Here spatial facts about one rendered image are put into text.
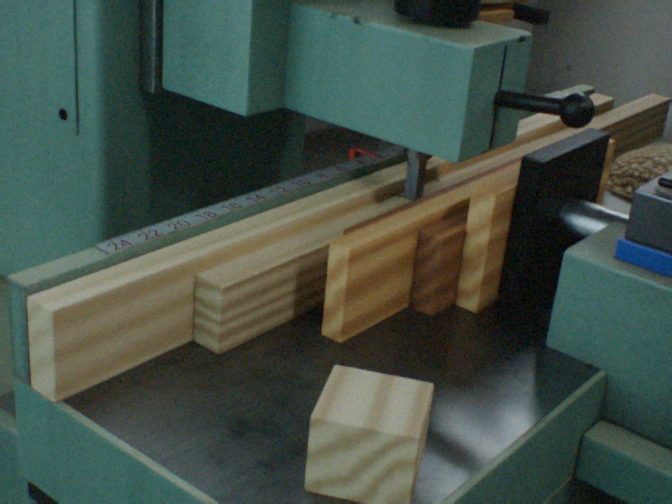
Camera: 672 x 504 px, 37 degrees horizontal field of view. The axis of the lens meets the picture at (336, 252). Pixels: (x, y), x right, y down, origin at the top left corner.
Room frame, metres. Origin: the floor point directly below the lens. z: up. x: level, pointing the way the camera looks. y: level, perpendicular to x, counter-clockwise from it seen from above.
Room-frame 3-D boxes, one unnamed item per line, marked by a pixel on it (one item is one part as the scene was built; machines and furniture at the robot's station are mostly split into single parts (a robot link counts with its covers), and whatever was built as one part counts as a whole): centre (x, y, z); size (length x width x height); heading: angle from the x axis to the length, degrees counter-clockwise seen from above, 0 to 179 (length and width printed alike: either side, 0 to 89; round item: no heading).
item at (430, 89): (0.61, -0.03, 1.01); 0.14 x 0.07 x 0.09; 53
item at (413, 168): (0.60, -0.05, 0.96); 0.01 x 0.01 x 0.05; 53
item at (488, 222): (0.59, -0.13, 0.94); 0.16 x 0.02 x 0.08; 143
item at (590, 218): (0.55, -0.16, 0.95); 0.09 x 0.07 x 0.09; 143
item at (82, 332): (0.64, -0.05, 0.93); 0.60 x 0.02 x 0.05; 143
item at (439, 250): (0.61, -0.12, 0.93); 0.22 x 0.02 x 0.05; 143
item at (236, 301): (0.69, -0.12, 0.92); 0.60 x 0.02 x 0.04; 143
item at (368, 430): (0.36, -0.02, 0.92); 0.05 x 0.04 x 0.04; 79
